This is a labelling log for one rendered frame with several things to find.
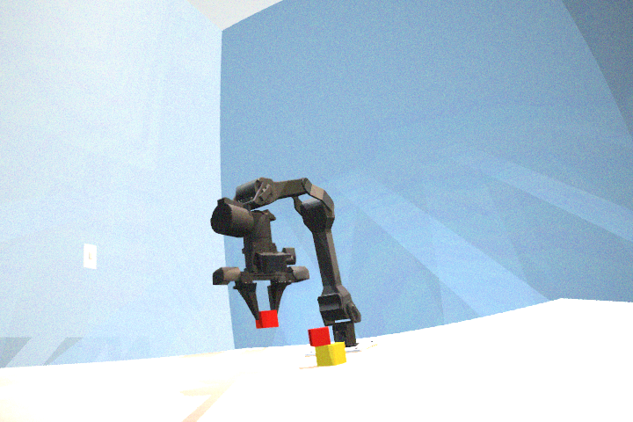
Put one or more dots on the red cube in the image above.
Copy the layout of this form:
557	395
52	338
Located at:
267	319
319	337

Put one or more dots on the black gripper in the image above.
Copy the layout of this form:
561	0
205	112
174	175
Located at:
243	280

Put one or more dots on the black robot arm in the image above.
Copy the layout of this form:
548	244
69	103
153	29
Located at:
235	218

